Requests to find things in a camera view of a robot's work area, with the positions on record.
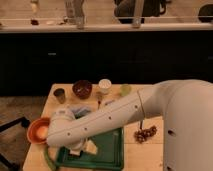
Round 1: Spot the white egg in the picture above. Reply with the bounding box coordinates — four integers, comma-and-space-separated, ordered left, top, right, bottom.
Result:
36, 126, 48, 139

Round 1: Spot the green plastic tray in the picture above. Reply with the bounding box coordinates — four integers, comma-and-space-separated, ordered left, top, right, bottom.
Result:
55, 128, 124, 171

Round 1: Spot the bunch of red grapes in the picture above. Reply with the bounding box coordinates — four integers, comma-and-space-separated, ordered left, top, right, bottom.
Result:
134, 126, 157, 143

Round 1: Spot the light green cup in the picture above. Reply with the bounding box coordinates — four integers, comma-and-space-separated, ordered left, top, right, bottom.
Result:
120, 84, 131, 97

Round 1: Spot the orange bowl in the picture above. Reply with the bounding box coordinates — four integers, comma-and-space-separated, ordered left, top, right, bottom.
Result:
27, 117, 50, 144

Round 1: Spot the dark metal cup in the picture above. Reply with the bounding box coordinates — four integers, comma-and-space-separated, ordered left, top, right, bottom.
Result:
53, 88, 66, 104

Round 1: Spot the dark red bowl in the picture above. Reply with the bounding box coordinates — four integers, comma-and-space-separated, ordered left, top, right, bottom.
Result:
72, 80, 92, 99

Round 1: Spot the blue sponge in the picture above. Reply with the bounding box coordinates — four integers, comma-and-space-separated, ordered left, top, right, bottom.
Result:
104, 100, 115, 106

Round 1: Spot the black stand leg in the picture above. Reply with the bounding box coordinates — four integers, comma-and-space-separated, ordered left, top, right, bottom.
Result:
0, 117, 30, 171

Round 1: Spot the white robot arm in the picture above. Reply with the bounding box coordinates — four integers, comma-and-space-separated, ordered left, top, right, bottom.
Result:
47, 79, 213, 171

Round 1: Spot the blue cloth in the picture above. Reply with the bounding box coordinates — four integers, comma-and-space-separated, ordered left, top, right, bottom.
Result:
69, 106, 91, 118

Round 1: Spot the white cup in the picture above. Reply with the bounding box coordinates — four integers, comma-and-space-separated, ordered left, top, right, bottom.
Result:
98, 79, 112, 94

